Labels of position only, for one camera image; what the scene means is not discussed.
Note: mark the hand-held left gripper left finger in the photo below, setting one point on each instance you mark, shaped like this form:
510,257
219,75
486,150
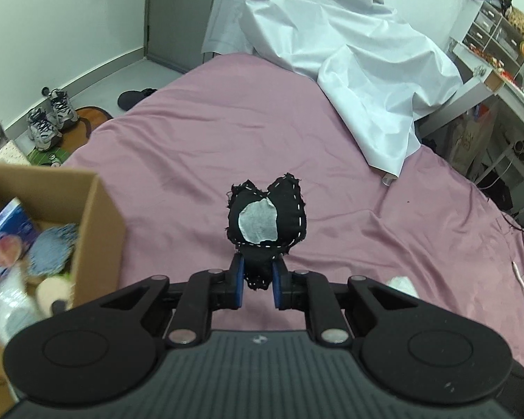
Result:
237,283

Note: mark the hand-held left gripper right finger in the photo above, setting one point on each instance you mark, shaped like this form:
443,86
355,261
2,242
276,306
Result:
277,286

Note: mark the black stitched plush toy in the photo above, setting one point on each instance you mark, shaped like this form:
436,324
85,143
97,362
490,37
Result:
288,214

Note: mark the brown cardboard box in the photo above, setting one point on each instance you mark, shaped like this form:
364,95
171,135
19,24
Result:
100,235

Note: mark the burger plush toy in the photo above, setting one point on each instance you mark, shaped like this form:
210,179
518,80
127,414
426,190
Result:
54,292

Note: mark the grey plush toy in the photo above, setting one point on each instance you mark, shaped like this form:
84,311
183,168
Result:
52,248

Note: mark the clear plastic bag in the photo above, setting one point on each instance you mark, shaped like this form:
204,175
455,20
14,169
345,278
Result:
8,310

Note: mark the blue tissue packet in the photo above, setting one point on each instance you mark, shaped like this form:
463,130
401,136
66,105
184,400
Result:
8,240

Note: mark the white soft packet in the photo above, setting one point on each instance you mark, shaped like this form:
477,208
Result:
401,287

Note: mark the pink bed sheet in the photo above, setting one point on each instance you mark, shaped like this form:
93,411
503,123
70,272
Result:
179,139

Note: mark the black slipper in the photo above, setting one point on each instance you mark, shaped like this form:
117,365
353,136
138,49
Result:
133,98

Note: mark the green cartoon floor mat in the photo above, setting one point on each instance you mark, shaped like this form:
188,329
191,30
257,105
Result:
91,122

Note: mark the beige paper bag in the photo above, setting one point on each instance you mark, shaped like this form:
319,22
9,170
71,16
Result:
471,139

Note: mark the white cover sheet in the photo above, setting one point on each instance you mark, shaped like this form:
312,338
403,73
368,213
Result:
345,52

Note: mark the grey white sneaker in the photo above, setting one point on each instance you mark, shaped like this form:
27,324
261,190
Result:
43,128
63,109

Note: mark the beige dotted flat box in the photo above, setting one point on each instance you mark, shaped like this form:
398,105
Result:
13,153

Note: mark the grey door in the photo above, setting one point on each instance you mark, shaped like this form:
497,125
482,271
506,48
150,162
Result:
179,13

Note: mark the white desk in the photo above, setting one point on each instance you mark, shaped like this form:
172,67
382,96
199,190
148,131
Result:
506,109

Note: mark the white drawer organiser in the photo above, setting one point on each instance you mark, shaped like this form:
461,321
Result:
489,35

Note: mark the wicker basket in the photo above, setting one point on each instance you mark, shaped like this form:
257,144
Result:
523,22

